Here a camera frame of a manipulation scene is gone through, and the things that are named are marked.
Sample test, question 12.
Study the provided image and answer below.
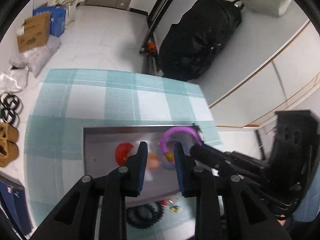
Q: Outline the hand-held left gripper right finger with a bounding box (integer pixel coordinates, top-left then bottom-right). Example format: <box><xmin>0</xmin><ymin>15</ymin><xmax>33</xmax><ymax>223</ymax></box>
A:
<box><xmin>173</xmin><ymin>142</ymin><xmax>293</xmax><ymax>240</ymax></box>

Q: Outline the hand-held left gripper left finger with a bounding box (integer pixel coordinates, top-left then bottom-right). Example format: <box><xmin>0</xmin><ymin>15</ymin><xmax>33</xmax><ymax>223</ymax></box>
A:
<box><xmin>37</xmin><ymin>141</ymin><xmax>148</xmax><ymax>240</ymax></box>

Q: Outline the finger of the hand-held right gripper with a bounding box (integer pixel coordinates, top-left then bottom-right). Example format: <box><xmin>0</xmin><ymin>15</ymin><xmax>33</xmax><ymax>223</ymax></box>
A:
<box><xmin>192</xmin><ymin>124</ymin><xmax>207</xmax><ymax>145</ymax></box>
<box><xmin>189</xmin><ymin>144</ymin><xmax>271</xmax><ymax>179</ymax></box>

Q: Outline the pink pig toy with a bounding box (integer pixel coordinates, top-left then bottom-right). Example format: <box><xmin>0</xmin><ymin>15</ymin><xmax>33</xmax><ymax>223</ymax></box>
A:
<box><xmin>147</xmin><ymin>152</ymin><xmax>161</xmax><ymax>170</ymax></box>

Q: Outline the light blue bangle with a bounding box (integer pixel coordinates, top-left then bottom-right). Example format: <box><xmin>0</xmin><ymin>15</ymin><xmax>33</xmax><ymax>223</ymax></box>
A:
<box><xmin>156</xmin><ymin>145</ymin><xmax>177</xmax><ymax>171</ymax></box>

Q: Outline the purple bangle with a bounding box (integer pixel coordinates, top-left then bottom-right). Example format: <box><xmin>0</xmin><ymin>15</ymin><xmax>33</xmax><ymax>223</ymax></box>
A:
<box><xmin>160</xmin><ymin>127</ymin><xmax>202</xmax><ymax>164</ymax></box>

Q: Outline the red round badge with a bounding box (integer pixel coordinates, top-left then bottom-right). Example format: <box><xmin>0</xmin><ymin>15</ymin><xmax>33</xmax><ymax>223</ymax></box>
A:
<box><xmin>115</xmin><ymin>142</ymin><xmax>134</xmax><ymax>166</ymax></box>

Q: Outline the silver cardboard box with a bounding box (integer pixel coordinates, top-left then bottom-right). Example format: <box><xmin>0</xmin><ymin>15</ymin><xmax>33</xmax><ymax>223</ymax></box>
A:
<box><xmin>82</xmin><ymin>125</ymin><xmax>204</xmax><ymax>208</ymax></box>

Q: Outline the white wardrobe with gold trim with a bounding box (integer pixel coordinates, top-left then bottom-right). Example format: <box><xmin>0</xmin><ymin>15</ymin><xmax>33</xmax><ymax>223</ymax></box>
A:
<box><xmin>207</xmin><ymin>17</ymin><xmax>320</xmax><ymax>130</ymax></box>

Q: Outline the teal checked tablecloth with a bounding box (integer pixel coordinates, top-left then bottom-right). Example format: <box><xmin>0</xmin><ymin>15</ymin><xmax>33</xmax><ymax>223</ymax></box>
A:
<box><xmin>24</xmin><ymin>69</ymin><xmax>223</xmax><ymax>230</ymax></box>

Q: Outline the black backpack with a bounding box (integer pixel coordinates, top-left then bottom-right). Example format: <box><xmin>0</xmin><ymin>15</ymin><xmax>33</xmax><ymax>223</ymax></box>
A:
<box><xmin>159</xmin><ymin>0</ymin><xmax>242</xmax><ymax>82</ymax></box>

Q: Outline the black metal door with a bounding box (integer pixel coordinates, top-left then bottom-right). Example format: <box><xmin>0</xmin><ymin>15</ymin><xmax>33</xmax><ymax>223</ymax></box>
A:
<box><xmin>139</xmin><ymin>0</ymin><xmax>188</xmax><ymax>55</ymax></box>

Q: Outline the blue Jordan shoe box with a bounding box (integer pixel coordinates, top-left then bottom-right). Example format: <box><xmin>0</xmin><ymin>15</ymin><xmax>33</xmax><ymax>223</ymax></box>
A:
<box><xmin>0</xmin><ymin>174</ymin><xmax>33</xmax><ymax>235</ymax></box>

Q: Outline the tan suede boot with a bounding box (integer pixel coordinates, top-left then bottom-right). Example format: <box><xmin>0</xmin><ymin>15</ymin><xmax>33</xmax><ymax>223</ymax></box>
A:
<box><xmin>0</xmin><ymin>123</ymin><xmax>19</xmax><ymax>143</ymax></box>
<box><xmin>0</xmin><ymin>140</ymin><xmax>19</xmax><ymax>168</ymax></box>

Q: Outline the grey plastic parcel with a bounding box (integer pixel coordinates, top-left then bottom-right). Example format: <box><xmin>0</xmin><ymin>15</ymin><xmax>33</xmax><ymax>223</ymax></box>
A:
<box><xmin>9</xmin><ymin>35</ymin><xmax>62</xmax><ymax>78</ymax></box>

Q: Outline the white plastic parcel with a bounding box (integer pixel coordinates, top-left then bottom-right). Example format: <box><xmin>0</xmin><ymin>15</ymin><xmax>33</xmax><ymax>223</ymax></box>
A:
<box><xmin>0</xmin><ymin>69</ymin><xmax>29</xmax><ymax>94</ymax></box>

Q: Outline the blue cardboard box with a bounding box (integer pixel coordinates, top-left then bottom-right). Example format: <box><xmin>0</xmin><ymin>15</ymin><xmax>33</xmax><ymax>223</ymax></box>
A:
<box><xmin>32</xmin><ymin>5</ymin><xmax>67</xmax><ymax>37</ymax></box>

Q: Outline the brown cardboard box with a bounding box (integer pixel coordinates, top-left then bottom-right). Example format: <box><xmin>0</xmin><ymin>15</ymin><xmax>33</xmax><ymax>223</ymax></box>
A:
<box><xmin>16</xmin><ymin>12</ymin><xmax>52</xmax><ymax>53</ymax></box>

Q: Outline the beige cloth bag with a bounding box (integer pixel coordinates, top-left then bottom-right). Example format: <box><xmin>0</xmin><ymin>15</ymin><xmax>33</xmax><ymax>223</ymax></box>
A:
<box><xmin>50</xmin><ymin>0</ymin><xmax>77</xmax><ymax>27</ymax></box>

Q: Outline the black bead bracelet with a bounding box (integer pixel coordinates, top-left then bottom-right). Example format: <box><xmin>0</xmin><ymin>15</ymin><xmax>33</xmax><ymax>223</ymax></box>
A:
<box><xmin>126</xmin><ymin>201</ymin><xmax>164</xmax><ymax>229</ymax></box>

